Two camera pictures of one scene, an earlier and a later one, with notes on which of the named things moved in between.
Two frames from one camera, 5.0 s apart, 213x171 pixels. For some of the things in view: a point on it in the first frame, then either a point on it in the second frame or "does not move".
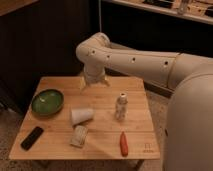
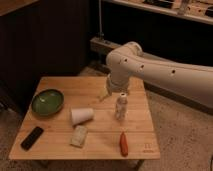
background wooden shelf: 197,10 does not move
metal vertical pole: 100,15 does not move
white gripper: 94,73 to 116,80
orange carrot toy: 124,145 does not move
